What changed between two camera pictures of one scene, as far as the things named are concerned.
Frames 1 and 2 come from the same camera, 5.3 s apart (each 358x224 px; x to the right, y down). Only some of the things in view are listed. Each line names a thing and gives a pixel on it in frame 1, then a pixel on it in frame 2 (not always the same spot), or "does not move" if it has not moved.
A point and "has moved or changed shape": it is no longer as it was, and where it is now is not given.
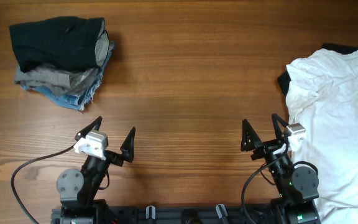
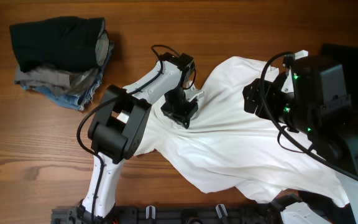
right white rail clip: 219,211 does not move
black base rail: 186,214 does not move
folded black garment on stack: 70,42 does not move
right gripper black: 266,147 -> 251,102
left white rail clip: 147,212 does not move
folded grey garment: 64,81 does not move
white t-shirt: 332,96 has moved or changed shape
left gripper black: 127,150 -> 182,116
